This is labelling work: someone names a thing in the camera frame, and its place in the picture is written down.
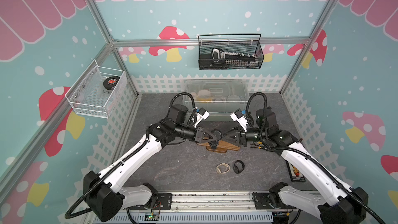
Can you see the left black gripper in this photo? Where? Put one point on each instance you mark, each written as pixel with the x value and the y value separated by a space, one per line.
pixel 199 135

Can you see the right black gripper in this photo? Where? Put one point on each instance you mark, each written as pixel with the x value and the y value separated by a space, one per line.
pixel 240 137

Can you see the large black digital watch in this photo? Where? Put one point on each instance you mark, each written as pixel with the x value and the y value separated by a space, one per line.
pixel 213 144

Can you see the black rugged sport watch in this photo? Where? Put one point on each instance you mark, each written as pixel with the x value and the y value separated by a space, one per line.
pixel 216 135

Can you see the wooden watch stand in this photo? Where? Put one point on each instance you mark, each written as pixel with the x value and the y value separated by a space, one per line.
pixel 222 147

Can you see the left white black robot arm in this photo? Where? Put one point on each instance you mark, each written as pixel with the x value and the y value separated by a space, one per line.
pixel 104 193

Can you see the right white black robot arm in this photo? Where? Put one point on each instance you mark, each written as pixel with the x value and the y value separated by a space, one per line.
pixel 337 203

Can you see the clear plastic storage box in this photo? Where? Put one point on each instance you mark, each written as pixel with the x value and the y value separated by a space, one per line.
pixel 219 97

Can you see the green circuit board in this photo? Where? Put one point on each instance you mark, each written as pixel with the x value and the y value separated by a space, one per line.
pixel 151 217

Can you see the black tape roll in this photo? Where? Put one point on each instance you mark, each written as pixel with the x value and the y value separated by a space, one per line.
pixel 111 82

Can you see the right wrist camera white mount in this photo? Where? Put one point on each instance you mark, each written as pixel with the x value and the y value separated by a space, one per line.
pixel 239 117

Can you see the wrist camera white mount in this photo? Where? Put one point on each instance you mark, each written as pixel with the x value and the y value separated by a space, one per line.
pixel 200 115
pixel 239 117

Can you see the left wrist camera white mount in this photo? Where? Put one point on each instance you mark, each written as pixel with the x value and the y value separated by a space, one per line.
pixel 200 115

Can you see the beige strap watch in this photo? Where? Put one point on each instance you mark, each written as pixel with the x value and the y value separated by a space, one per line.
pixel 223 168

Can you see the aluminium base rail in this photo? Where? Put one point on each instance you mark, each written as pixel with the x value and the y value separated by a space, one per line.
pixel 212 207

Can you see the black wire mesh basket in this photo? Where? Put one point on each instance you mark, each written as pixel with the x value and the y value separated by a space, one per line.
pixel 230 51

